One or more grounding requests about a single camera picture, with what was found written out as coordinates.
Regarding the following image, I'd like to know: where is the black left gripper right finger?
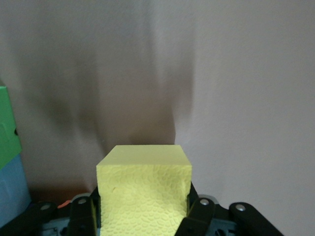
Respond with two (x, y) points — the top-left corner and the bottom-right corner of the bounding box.
(177, 183), (284, 236)

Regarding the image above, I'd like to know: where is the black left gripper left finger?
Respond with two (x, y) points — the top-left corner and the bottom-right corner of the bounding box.
(0, 186), (102, 236)

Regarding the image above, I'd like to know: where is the blue foam block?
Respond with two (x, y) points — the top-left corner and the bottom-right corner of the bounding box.
(0, 153), (32, 223)

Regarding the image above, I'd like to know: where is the yellow foam block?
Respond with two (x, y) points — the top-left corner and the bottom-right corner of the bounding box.
(95, 145), (192, 236)

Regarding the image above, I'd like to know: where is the green foam block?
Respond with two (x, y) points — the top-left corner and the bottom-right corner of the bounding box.
(0, 85), (23, 171)

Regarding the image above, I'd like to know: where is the brown table mat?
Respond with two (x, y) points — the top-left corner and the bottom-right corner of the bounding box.
(0, 0), (315, 236)

